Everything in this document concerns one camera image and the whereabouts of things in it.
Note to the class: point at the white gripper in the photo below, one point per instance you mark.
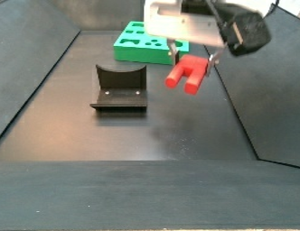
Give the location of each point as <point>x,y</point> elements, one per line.
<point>167,21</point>

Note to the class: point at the red square-circle pronged object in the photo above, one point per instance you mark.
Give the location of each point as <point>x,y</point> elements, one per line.
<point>191,67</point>

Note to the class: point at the green fixture block with holes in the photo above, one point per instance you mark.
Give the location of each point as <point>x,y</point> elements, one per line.
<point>140,47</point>

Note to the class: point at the black L-shaped regrasp stand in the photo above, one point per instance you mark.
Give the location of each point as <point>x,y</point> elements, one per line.
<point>123,88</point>

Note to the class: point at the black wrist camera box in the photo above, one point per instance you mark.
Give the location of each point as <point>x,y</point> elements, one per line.
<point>243,28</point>

